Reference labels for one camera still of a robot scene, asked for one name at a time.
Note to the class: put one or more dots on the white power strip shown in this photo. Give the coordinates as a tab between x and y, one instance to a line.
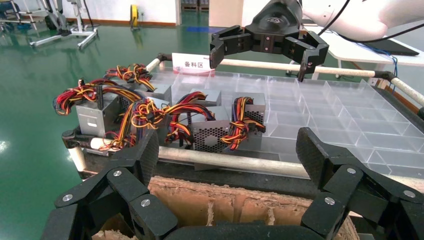
373	82

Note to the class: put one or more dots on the blue floor mat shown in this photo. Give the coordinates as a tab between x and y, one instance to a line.
205	30

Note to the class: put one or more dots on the cardboard box with dividers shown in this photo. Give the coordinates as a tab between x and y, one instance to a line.
198	202

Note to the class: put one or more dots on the white metal stand frame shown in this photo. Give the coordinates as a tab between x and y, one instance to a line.
80	20

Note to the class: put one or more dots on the yellow standing device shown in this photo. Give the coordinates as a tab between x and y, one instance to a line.
134	15

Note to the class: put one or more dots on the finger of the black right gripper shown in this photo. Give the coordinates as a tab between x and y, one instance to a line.
309	53
228	43

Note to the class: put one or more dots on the white sign with Chinese text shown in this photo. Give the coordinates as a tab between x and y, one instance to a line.
187	63

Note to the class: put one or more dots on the white office table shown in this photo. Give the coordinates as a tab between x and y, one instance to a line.
357	49

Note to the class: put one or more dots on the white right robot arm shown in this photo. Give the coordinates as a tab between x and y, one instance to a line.
357	16

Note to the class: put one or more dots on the black laptop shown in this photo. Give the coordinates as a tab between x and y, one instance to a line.
394	48

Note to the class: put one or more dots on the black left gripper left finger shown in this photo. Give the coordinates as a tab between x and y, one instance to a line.
99	205

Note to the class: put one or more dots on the beige door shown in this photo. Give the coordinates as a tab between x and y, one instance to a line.
225	13

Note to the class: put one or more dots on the clear acrylic divider tray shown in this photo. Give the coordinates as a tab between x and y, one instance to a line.
331	112

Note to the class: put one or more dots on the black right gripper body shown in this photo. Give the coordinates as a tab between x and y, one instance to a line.
275	20

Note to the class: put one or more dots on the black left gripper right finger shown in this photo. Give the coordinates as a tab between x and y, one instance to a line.
357	198

